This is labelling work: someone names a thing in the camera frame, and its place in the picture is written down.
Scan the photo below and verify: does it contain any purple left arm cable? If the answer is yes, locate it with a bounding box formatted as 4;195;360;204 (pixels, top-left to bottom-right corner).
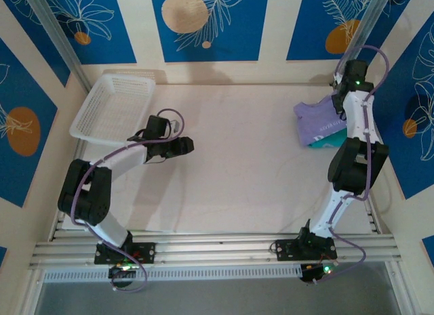
71;108;186;293

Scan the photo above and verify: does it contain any white plastic mesh basket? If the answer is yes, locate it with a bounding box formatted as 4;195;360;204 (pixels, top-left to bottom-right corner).
69;73;157;147

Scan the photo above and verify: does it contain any purple t-shirt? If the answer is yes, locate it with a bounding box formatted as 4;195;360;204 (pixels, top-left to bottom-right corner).
293;93;349;146

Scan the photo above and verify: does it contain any teal folded t-shirt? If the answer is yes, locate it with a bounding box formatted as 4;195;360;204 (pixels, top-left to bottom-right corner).
307;130;349;150

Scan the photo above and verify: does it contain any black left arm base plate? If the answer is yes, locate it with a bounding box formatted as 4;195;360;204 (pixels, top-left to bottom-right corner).
94;240;157;265

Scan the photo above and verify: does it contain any control board with green light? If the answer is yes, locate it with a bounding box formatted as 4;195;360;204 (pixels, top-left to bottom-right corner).
108;263;137;289
300;262;335;285

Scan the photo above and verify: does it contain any aluminium mounting rail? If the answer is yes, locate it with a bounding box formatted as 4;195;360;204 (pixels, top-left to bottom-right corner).
28;230;397;271

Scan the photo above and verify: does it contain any white slotted cable duct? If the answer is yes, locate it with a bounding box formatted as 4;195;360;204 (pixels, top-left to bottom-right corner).
42;264;304;284

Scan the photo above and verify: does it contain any aluminium frame post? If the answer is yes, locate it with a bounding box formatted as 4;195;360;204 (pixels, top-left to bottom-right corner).
24;0;86;81
331;0;400;89

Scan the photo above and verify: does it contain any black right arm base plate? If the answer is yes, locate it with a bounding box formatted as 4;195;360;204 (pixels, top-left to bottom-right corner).
275;238;338;261

